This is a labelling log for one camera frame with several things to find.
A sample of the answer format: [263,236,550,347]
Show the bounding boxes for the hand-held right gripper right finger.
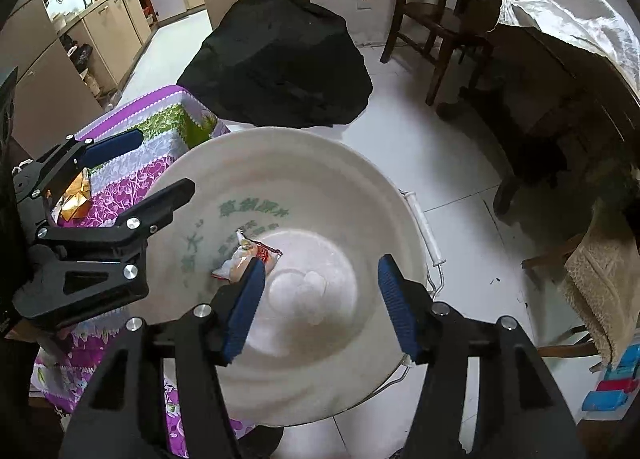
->
[377,254,588,459]

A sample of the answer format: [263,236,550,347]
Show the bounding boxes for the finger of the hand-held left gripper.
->
[12,178,197,335]
[12,130,145,227]

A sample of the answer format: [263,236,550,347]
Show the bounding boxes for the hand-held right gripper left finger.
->
[60,256,268,459]

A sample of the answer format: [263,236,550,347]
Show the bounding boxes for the pink white snack wrapper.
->
[211,229,283,285]

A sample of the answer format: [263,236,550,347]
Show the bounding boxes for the gold carton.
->
[50,168,93,226]

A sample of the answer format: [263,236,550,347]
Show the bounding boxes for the white plastic bucket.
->
[131,126,446,427]

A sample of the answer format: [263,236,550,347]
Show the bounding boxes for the purple floral tablecloth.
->
[30,85,261,459]

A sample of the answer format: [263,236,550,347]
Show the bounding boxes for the beige kitchen cabinets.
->
[0,0,281,164]

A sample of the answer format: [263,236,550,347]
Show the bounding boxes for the wooden stool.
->
[522,234,601,372]

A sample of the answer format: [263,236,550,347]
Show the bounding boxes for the black cloth mound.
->
[176,0,373,128]

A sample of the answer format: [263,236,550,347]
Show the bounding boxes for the beige fluffy towel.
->
[562,209,640,367]

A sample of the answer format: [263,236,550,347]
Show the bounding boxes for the small blue box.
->
[582,389,631,412]

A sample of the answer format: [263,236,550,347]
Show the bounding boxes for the light blue box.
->
[612,344,640,380]

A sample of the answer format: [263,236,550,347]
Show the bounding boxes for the dark wooden dining table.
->
[425,0,640,220]

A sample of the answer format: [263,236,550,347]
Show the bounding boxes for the dark wooden chair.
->
[380,0,493,107]

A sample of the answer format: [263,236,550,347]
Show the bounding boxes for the white satin cloth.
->
[492,0,640,100]

